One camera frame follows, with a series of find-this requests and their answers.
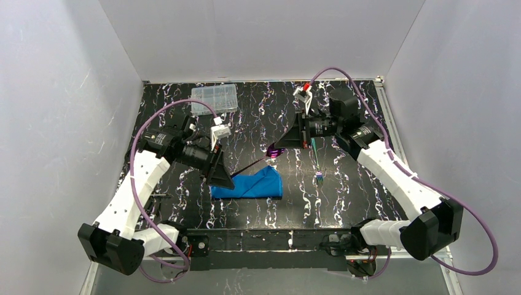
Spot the iridescent purple spoon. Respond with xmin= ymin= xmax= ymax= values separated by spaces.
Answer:
xmin=231 ymin=144 xmax=285 ymax=178

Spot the blue cloth napkin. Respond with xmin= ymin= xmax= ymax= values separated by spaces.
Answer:
xmin=210 ymin=166 xmax=283 ymax=199

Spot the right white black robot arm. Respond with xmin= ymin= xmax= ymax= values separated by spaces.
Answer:
xmin=274 ymin=85 xmax=463 ymax=261

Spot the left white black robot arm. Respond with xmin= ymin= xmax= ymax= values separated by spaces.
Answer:
xmin=77 ymin=116 xmax=235 ymax=275

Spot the clear plastic compartment box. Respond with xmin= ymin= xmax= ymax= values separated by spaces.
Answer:
xmin=190 ymin=84 xmax=238 ymax=114

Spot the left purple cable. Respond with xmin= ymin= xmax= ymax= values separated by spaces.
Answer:
xmin=129 ymin=99 xmax=223 ymax=284

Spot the purple cable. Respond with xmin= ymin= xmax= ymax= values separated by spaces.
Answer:
xmin=304 ymin=66 xmax=500 ymax=281
xmin=129 ymin=99 xmax=223 ymax=284

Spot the right aluminium rail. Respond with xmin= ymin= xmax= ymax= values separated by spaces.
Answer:
xmin=374 ymin=76 xmax=428 ymax=226

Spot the aluminium rail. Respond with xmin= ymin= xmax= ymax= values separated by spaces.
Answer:
xmin=92 ymin=230 xmax=453 ymax=261
xmin=374 ymin=76 xmax=428 ymax=226

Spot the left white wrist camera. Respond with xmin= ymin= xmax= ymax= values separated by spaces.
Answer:
xmin=210 ymin=124 xmax=231 ymax=150

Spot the black coiled cable yellow plug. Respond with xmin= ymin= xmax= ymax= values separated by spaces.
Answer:
xmin=144 ymin=194 xmax=173 ymax=216

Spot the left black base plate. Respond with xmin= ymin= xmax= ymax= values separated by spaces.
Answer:
xmin=154 ymin=234 xmax=210 ymax=258

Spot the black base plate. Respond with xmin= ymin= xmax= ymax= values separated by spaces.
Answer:
xmin=154 ymin=234 xmax=210 ymax=258
xmin=321 ymin=234 xmax=388 ymax=260

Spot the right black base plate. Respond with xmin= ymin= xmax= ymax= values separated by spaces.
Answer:
xmin=321 ymin=234 xmax=388 ymax=260

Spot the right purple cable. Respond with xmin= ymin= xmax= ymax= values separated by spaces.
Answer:
xmin=304 ymin=66 xmax=500 ymax=281

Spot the front aluminium rail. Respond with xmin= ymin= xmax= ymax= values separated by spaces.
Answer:
xmin=92 ymin=230 xmax=453 ymax=261

